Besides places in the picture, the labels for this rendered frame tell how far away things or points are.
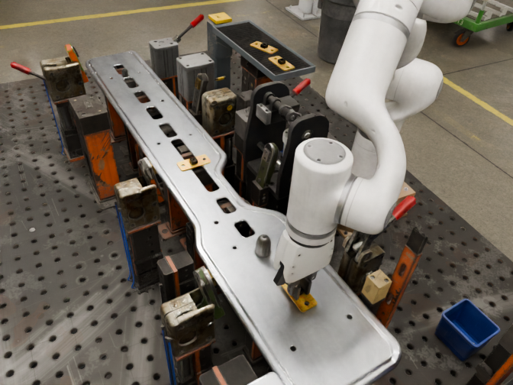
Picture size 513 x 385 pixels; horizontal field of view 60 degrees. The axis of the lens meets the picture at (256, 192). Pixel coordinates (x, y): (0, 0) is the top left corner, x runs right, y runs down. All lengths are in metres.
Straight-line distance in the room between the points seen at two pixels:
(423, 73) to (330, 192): 0.66
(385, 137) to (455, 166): 2.51
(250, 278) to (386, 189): 0.38
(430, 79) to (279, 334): 0.75
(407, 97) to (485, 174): 1.98
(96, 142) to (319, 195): 0.89
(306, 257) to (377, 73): 0.31
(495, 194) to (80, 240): 2.39
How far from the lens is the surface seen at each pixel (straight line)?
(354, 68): 0.68
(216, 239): 0.97
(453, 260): 1.49
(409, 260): 0.83
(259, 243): 0.92
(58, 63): 1.57
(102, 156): 1.43
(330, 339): 0.85
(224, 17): 1.59
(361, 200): 0.64
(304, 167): 0.62
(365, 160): 1.38
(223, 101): 1.28
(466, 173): 3.13
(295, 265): 0.76
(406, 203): 0.92
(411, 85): 1.24
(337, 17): 3.92
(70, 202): 1.57
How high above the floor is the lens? 1.72
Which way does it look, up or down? 42 degrees down
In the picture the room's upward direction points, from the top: 4 degrees clockwise
